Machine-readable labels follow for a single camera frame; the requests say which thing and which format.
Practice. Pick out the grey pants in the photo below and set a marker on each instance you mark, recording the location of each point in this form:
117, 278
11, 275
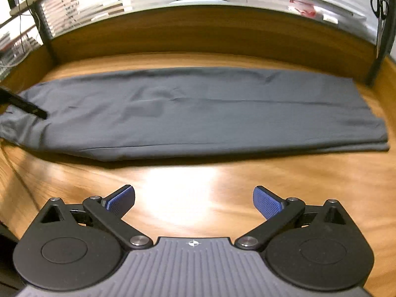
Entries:
198, 111

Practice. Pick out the black scissors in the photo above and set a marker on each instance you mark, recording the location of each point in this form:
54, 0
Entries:
380, 3

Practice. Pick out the dark partition post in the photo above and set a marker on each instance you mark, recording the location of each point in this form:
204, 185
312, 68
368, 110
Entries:
380, 43
45, 34

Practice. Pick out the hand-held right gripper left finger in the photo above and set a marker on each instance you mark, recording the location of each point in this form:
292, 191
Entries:
121, 201

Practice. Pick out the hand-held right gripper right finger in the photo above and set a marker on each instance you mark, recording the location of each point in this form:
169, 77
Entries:
266, 202

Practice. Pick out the wooden desk back panel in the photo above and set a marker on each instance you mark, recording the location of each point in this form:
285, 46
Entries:
201, 31

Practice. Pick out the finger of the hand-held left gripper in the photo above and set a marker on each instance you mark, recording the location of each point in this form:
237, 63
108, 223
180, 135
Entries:
26, 104

